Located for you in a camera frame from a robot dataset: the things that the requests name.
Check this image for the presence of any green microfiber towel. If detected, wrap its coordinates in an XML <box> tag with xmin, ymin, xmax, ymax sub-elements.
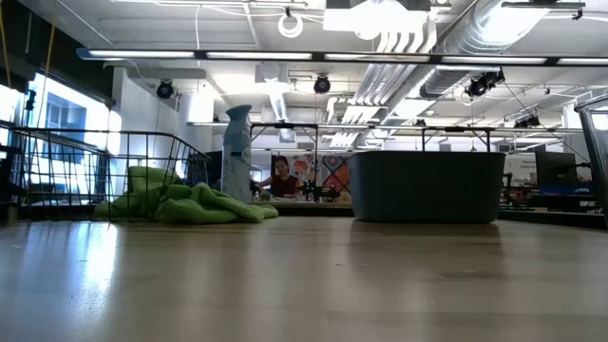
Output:
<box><xmin>155</xmin><ymin>181</ymin><xmax>280</xmax><ymax>225</ymax></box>
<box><xmin>93</xmin><ymin>165</ymin><xmax>184</xmax><ymax>221</ymax></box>

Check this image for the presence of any person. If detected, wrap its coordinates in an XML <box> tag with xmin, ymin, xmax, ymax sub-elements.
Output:
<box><xmin>256</xmin><ymin>155</ymin><xmax>301</xmax><ymax>199</ymax></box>

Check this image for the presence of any colourful patchwork banner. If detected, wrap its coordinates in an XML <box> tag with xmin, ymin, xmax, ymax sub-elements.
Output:
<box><xmin>271</xmin><ymin>152</ymin><xmax>352</xmax><ymax>204</ymax></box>

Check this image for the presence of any pale blue spray bottle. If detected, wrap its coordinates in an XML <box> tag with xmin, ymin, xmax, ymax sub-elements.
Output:
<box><xmin>220</xmin><ymin>104</ymin><xmax>255</xmax><ymax>204</ymax></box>

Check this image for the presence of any black round ceiling spotlight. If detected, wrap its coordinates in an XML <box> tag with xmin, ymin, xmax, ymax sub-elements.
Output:
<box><xmin>313</xmin><ymin>74</ymin><xmax>333</xmax><ymax>96</ymax></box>
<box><xmin>156</xmin><ymin>79</ymin><xmax>175</xmax><ymax>101</ymax></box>

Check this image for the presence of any grey-blue plastic bin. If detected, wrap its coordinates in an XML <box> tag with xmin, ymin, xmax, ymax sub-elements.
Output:
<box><xmin>346</xmin><ymin>150</ymin><xmax>507</xmax><ymax>225</ymax></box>

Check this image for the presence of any overhead LED light bar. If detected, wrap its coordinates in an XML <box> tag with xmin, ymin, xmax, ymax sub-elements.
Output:
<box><xmin>75</xmin><ymin>46</ymin><xmax>608</xmax><ymax>67</ymax></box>

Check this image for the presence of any black monitor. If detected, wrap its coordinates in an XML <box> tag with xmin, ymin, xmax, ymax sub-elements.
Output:
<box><xmin>535</xmin><ymin>151</ymin><xmax>579</xmax><ymax>187</ymax></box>

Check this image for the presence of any black aluminium table frame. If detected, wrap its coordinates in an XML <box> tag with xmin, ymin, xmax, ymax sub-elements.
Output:
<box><xmin>0</xmin><ymin>201</ymin><xmax>608</xmax><ymax>230</ymax></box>

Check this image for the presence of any black metal background frame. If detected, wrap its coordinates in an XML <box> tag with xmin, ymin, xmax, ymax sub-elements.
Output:
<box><xmin>249</xmin><ymin>122</ymin><xmax>320</xmax><ymax>203</ymax></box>
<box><xmin>421</xmin><ymin>125</ymin><xmax>493</xmax><ymax>153</ymax></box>

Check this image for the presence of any white cable coil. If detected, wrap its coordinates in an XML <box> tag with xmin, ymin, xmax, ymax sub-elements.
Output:
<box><xmin>277</xmin><ymin>12</ymin><xmax>305</xmax><ymax>39</ymax></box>

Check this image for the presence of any black wire basket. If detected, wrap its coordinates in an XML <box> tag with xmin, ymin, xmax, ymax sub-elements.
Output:
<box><xmin>9</xmin><ymin>125</ymin><xmax>211</xmax><ymax>222</ymax></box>

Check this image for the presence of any silver ventilation duct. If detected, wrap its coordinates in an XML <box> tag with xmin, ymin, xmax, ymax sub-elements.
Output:
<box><xmin>420</xmin><ymin>0</ymin><xmax>552</xmax><ymax>100</ymax></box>

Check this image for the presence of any yellow hanging strap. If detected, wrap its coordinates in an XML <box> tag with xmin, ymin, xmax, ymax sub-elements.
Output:
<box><xmin>0</xmin><ymin>0</ymin><xmax>12</xmax><ymax>91</ymax></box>
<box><xmin>36</xmin><ymin>23</ymin><xmax>56</xmax><ymax>127</ymax></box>

